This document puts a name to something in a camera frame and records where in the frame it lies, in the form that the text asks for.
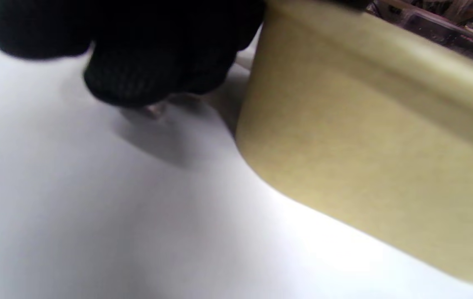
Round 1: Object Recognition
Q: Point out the person's left hand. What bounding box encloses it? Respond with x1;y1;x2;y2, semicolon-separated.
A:
0;0;267;109

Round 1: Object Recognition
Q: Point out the single pale pink button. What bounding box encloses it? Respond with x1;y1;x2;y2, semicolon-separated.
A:
143;102;167;121

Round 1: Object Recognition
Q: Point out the tan bento box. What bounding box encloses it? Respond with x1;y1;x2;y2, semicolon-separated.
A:
234;0;473;285

